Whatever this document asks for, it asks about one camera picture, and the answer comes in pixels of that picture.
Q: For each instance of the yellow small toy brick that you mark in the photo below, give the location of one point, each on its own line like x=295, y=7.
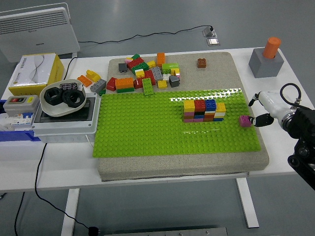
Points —
x=162, y=84

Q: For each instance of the green flat toy brick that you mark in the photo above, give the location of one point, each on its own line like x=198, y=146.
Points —
x=125, y=90

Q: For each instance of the grey cube block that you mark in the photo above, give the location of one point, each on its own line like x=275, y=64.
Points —
x=265, y=67

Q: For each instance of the white table leg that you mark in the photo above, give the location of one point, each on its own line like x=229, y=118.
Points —
x=247, y=204
x=70, y=214

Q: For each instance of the red large toy brick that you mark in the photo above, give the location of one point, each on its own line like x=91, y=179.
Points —
x=149, y=74

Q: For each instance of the white small toy brick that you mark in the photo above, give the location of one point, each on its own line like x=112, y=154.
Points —
x=166, y=77

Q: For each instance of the light grey studded brick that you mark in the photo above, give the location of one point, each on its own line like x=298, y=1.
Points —
x=156, y=73

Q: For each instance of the yellow curved toy brick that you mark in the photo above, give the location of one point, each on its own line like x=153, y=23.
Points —
x=93, y=75

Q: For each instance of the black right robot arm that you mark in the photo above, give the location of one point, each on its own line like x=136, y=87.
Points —
x=304, y=123

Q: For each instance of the white flat toy brick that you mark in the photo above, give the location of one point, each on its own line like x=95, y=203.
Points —
x=219, y=115

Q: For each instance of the blue square toy brick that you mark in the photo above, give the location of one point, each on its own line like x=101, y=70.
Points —
x=210, y=105

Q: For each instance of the blue plastic bin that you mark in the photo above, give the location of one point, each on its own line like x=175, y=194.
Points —
x=17, y=136

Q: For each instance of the lime green long brick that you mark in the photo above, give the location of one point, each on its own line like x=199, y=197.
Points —
x=147, y=86

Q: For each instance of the small black component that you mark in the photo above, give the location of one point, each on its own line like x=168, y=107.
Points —
x=69, y=86

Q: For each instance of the dark grey sloped brick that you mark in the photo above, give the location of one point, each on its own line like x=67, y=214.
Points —
x=174, y=81

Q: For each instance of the light grey long brick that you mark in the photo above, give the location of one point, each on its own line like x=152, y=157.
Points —
x=98, y=86

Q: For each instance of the grey push-button switch box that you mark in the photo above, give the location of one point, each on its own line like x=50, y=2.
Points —
x=21, y=104

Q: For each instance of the orange flat long brick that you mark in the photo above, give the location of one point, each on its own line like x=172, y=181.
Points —
x=84, y=80

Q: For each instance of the green studded baseplate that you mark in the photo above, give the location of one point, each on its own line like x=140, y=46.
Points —
x=147, y=127

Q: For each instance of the dark grey toy brick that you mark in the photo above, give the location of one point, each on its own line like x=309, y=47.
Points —
x=122, y=67

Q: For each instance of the green small toy brick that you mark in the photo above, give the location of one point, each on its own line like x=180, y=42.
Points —
x=102, y=93

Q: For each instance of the white electrical junction box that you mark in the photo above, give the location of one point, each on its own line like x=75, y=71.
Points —
x=64, y=127

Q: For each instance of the magenta flat toy brick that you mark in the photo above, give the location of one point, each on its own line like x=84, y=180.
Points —
x=188, y=120

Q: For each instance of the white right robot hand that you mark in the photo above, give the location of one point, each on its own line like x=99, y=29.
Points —
x=273, y=103

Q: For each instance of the brown toy brick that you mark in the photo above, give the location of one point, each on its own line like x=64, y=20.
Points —
x=202, y=63

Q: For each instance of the magenta toy brick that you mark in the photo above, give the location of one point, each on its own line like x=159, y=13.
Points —
x=188, y=120
x=244, y=121

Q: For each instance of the orange long toy brick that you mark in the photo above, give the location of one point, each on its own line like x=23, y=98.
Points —
x=124, y=83

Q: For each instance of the orange tall toy brick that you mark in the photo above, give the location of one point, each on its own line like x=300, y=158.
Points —
x=161, y=59

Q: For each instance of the pink flat toy brick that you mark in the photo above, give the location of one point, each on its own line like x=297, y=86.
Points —
x=189, y=113

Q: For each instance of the orange flat toy brick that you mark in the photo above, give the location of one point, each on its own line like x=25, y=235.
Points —
x=210, y=113

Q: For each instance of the white panel heater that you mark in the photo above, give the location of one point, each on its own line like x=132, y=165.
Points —
x=37, y=37

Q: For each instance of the yellow and white tissue box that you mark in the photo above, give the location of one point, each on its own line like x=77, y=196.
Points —
x=32, y=73

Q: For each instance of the white bowl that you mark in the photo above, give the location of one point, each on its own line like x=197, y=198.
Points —
x=59, y=110

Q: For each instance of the red square toy brick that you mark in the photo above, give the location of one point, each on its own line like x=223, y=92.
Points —
x=199, y=105

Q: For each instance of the yellow and pink brick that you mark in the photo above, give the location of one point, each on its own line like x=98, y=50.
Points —
x=175, y=72

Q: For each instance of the red long toy brick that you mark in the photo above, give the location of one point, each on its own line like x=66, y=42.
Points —
x=135, y=63

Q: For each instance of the black flat toy brick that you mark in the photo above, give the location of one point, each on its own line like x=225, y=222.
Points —
x=199, y=113

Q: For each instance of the grey-brown mat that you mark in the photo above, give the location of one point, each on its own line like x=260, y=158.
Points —
x=211, y=76

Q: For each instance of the orange cylinder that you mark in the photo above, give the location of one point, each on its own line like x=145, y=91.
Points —
x=271, y=48

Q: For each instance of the blue flat toy brick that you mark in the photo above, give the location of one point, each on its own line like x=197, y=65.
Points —
x=218, y=119

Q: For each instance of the open metal floor socket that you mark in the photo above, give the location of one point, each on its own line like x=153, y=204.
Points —
x=209, y=32

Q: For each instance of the black plug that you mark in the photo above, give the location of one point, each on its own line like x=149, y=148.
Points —
x=94, y=230

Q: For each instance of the red sloped toy brick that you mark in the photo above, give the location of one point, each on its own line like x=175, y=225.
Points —
x=111, y=84

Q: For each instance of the dark green toy brick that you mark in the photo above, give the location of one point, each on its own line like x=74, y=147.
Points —
x=135, y=56

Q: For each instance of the white and blue circuit breaker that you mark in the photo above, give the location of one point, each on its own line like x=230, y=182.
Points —
x=22, y=120

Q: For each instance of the pink small toy brick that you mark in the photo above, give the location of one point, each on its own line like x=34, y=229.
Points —
x=128, y=60

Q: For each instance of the large black hex nut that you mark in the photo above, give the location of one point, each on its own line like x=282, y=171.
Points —
x=50, y=99
x=67, y=100

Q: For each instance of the closed metal floor socket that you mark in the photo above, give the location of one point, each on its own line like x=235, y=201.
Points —
x=213, y=41

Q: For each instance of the lime green large brick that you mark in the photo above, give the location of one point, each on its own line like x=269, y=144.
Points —
x=170, y=67

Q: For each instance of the green long toy brick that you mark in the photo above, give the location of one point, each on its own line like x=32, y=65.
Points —
x=141, y=67

